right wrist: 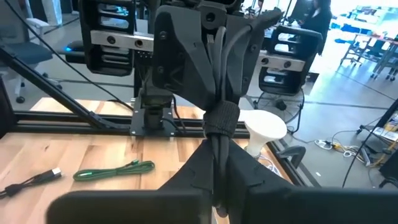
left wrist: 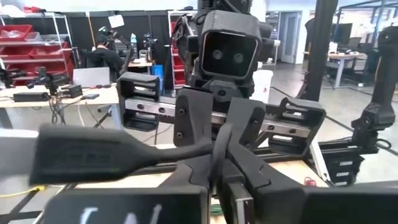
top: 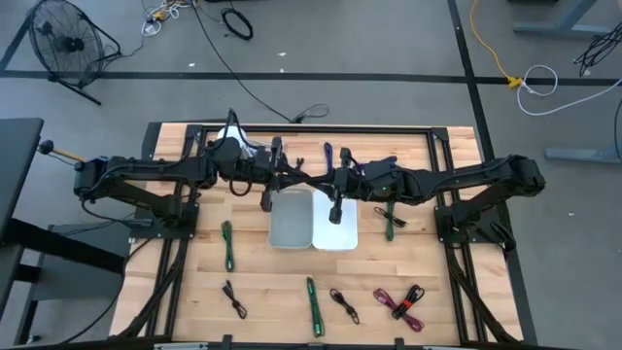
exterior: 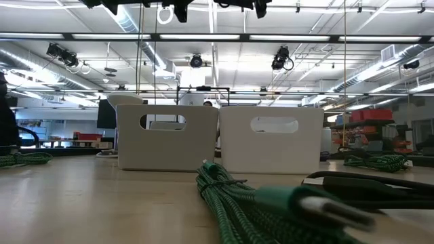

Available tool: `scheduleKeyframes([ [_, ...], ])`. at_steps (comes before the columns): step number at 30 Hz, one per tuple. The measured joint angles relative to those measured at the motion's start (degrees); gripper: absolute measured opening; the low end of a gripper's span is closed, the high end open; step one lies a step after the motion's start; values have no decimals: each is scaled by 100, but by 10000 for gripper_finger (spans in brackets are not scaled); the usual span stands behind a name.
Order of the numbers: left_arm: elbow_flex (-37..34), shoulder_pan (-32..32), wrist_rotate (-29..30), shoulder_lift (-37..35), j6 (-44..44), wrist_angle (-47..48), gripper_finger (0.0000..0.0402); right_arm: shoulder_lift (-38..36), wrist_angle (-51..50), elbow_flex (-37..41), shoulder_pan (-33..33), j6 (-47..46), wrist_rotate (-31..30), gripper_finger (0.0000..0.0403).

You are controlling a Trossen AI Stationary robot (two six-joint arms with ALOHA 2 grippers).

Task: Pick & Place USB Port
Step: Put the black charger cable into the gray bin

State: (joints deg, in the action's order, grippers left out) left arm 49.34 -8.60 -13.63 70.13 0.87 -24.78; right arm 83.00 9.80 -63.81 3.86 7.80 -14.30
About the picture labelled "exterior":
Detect white looped cable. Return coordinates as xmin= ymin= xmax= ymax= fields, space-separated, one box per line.
xmin=156 ymin=4 xmax=175 ymax=26

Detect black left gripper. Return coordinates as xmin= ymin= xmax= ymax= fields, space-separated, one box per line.
xmin=161 ymin=0 xmax=189 ymax=23

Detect white cylinder container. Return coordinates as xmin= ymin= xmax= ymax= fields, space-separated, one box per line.
xmin=319 ymin=127 xmax=333 ymax=154

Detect black LED light bar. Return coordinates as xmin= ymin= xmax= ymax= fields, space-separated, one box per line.
xmin=0 ymin=32 xmax=434 ymax=44

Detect red storage bins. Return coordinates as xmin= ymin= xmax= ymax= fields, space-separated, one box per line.
xmin=350 ymin=108 xmax=393 ymax=123

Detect yellow extension cord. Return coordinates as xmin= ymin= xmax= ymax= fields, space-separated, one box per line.
xmin=341 ymin=0 xmax=348 ymax=148

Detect dark storage shelf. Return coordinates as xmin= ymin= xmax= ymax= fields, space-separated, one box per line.
xmin=329 ymin=118 xmax=415 ymax=156

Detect black monitor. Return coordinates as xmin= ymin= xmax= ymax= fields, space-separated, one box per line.
xmin=96 ymin=98 xmax=118 ymax=129

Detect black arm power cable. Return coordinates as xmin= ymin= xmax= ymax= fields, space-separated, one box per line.
xmin=16 ymin=125 xmax=41 ymax=148

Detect black ceiling camera cluster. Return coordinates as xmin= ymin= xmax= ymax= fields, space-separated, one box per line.
xmin=45 ymin=43 xmax=79 ymax=68

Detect silver ventilation duct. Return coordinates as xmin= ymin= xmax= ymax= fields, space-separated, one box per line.
xmin=0 ymin=47 xmax=102 ymax=92
xmin=334 ymin=43 xmax=429 ymax=94
xmin=108 ymin=5 xmax=177 ymax=79

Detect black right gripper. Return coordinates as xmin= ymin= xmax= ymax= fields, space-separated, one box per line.
xmin=213 ymin=0 xmax=273 ymax=20

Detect black USB cable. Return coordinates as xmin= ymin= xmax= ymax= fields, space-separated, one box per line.
xmin=301 ymin=170 xmax=434 ymax=213

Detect white plastic bin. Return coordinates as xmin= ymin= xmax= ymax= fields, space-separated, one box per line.
xmin=116 ymin=104 xmax=219 ymax=172
xmin=218 ymin=106 xmax=325 ymax=175

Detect red box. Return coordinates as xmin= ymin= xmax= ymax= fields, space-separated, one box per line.
xmin=73 ymin=131 xmax=103 ymax=142

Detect thin black hanging cable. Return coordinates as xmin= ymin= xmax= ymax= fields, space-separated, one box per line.
xmin=153 ymin=9 xmax=159 ymax=123

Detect black aluminium table frame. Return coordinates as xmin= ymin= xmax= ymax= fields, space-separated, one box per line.
xmin=0 ymin=145 xmax=434 ymax=167

